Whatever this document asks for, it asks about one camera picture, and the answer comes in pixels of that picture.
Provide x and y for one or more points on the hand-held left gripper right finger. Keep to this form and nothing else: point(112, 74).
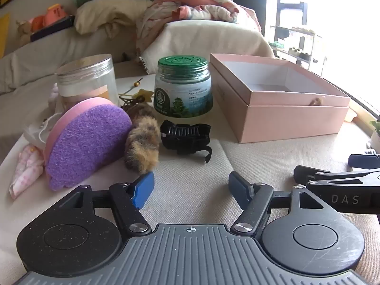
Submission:
point(239, 188)

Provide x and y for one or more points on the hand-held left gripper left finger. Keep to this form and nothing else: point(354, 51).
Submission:
point(144, 188)

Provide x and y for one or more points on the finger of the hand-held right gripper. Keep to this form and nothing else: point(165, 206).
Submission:
point(365, 161)
point(341, 196)

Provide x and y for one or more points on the brown furry tail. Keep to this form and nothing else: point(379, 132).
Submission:
point(142, 142)

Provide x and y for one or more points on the black hair claw clip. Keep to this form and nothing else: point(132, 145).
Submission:
point(184, 138)

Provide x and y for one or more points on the purple and pink sponge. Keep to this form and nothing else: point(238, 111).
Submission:
point(86, 142)

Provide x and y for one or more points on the pink cardboard box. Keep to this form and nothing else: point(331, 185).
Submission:
point(282, 115)

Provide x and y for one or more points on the pink patterned cloth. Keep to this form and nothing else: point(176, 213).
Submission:
point(26, 166)

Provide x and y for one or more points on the small plant pot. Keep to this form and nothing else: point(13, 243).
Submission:
point(375, 136)

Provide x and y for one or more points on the beige tablecloth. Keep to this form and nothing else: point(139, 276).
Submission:
point(193, 166)

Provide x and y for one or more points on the green lid jar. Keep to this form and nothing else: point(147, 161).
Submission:
point(184, 95)

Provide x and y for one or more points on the small wooden bead charm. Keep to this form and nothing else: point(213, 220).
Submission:
point(137, 83)

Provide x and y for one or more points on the clear plastic jar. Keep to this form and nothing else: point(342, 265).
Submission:
point(86, 74)

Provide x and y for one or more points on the shoe rack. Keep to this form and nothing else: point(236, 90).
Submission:
point(297, 44)

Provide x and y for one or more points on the beige sofa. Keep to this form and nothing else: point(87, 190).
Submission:
point(44, 53)

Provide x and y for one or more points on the cream blanket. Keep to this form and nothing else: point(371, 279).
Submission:
point(109, 14)

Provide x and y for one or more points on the floral quilt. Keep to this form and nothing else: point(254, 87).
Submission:
point(193, 9)

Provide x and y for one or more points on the dark flat box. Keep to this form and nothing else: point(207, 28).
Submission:
point(50, 28)

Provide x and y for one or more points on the orange plush toy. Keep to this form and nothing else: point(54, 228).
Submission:
point(53, 14)

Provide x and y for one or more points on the brown plush toy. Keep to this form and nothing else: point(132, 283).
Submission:
point(23, 26)

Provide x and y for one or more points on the yellow pillow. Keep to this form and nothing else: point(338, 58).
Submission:
point(3, 35)

